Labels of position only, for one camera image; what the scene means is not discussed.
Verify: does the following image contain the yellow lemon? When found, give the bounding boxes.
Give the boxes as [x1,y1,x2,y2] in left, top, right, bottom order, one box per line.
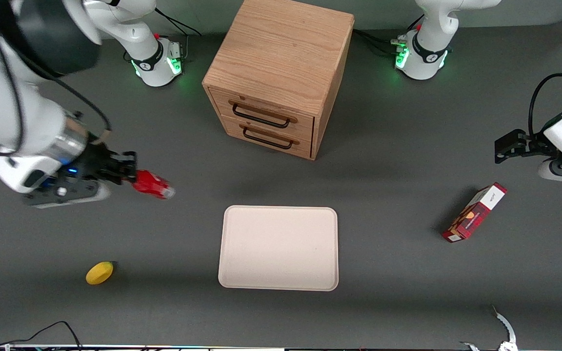
[85,261,115,286]

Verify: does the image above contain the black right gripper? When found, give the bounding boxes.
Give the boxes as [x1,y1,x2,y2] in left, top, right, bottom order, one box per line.
[63,142,138,185]

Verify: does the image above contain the wooden drawer front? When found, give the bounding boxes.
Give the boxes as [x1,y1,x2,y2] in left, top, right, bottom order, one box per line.
[221,116,314,160]
[209,87,315,142]

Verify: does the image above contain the black right arm base cables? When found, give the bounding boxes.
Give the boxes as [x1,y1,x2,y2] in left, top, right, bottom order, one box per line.
[153,9,202,62]

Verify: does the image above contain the wooden drawer cabinet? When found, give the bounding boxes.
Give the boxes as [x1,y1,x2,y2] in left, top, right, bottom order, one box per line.
[201,0,355,161]

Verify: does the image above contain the red coke bottle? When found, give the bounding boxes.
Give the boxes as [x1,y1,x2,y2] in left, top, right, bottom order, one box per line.
[132,169,176,200]

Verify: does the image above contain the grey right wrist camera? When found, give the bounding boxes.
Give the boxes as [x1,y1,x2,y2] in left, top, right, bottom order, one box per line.
[23,176,112,210]

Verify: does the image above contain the black metal drawer handle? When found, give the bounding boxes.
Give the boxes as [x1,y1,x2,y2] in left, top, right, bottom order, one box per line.
[232,102,292,130]
[242,125,294,150]

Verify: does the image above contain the black left arm wrist cable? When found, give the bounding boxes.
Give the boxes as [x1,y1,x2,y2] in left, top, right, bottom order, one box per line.
[528,73,562,137]

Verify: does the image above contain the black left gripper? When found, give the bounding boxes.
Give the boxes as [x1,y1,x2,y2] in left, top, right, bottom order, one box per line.
[494,129,558,164]

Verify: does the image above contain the white curved plastic strip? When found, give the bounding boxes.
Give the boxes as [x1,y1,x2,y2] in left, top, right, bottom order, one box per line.
[461,306,519,351]

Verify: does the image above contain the beige rectangular tray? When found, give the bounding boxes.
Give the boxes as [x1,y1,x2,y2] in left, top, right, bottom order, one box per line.
[218,205,339,292]

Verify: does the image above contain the black left arm base cables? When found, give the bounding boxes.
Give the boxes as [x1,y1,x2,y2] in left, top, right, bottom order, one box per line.
[353,14,424,55]

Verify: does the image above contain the red cookie box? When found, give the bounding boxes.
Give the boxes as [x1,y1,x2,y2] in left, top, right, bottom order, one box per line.
[441,182,508,244]

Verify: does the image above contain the thin black table-edge cable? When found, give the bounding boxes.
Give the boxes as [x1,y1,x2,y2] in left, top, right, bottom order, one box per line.
[0,320,83,351]

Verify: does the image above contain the black arm base cables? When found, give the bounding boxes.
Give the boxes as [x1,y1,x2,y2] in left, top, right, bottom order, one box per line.
[353,14,424,55]
[153,9,202,62]

